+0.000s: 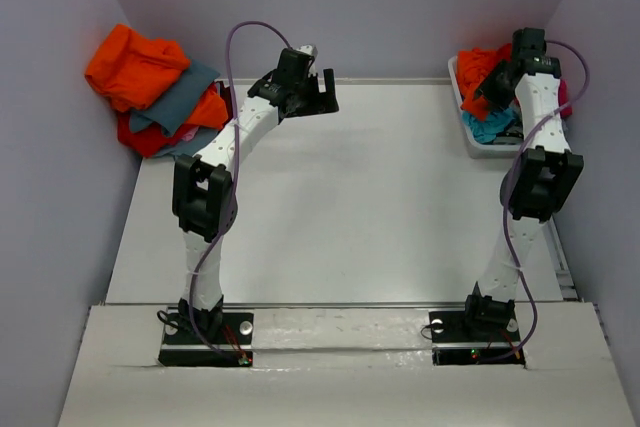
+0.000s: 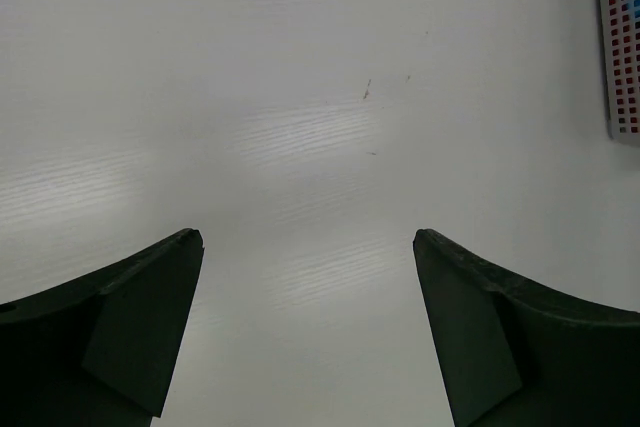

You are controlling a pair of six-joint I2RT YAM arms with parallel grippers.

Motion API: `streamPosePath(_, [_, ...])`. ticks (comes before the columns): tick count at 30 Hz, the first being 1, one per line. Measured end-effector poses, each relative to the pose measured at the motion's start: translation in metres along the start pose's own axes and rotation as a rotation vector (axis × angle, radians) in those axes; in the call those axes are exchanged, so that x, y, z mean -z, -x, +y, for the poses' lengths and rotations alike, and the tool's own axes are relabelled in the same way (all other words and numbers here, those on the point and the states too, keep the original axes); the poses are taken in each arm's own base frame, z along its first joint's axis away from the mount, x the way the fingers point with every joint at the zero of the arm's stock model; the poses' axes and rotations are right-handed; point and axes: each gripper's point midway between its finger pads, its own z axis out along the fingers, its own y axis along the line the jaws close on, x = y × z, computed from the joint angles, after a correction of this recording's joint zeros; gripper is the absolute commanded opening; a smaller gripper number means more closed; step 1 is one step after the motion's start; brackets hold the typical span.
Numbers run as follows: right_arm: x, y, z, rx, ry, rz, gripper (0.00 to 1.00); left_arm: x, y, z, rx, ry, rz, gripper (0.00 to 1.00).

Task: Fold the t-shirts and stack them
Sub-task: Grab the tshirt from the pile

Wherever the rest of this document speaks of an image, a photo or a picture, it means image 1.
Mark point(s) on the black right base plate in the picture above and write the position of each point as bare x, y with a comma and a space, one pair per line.
455, 344

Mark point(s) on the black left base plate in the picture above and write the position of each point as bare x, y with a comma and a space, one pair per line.
230, 346

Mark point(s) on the red folded shirt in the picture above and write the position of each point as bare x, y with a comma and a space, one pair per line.
162, 137

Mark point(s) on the orange folded shirt on pile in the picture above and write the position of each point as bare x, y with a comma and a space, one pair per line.
132, 71

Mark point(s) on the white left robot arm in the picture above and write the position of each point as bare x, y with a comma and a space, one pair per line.
204, 195

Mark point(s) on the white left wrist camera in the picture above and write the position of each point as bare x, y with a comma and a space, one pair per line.
311, 51

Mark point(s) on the dark maroon folded shirt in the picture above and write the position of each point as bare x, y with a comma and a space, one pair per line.
224, 92

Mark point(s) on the grey-blue folded shirt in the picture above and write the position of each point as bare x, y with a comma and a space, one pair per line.
190, 86

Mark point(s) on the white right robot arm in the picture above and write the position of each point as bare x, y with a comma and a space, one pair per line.
543, 173

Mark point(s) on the pink folded shirt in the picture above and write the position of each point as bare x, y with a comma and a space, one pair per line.
190, 134

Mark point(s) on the magenta shirt in basket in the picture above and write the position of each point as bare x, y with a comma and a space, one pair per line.
564, 100

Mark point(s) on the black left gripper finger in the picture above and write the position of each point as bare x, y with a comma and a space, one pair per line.
329, 83
317, 106

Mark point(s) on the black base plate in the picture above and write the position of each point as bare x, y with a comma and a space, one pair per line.
455, 344
230, 346

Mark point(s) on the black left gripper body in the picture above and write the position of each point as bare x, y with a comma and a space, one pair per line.
307, 90

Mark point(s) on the white plastic laundry basket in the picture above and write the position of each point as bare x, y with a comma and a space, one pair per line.
498, 137

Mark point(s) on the teal shirt in basket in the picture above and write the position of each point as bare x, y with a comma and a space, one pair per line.
495, 124

